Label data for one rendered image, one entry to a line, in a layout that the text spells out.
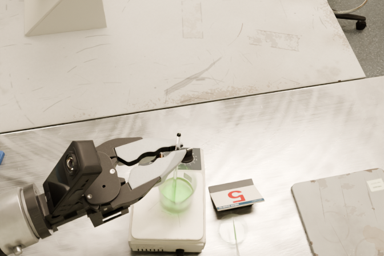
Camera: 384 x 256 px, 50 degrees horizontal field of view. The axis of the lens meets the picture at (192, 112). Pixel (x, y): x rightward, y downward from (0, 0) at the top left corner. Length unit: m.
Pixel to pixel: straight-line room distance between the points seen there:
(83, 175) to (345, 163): 0.60
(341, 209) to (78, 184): 0.54
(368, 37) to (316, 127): 1.58
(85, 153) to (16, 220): 0.12
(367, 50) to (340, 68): 1.37
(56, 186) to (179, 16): 0.64
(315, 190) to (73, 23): 0.65
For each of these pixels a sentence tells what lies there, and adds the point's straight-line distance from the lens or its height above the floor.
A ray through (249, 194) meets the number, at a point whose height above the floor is 0.92.
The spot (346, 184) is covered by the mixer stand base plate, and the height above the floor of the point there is 0.91.
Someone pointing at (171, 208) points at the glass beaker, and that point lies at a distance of 0.69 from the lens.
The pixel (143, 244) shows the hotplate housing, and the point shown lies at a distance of 0.73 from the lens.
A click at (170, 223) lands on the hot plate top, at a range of 0.71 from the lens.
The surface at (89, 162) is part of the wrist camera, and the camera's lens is 0.48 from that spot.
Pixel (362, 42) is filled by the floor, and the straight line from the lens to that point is 2.44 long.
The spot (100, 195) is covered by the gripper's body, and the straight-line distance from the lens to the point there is 0.54.
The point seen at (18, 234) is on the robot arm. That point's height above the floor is 1.16.
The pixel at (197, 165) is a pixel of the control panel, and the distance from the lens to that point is 0.78.
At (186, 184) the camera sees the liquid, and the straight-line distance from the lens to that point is 0.71.
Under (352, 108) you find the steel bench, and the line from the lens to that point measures 1.00.
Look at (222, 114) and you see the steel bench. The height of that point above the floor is 0.90.
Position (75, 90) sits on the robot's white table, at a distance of 0.95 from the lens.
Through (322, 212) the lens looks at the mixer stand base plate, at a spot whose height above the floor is 0.91.
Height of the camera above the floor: 1.67
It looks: 59 degrees down
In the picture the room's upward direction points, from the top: 6 degrees clockwise
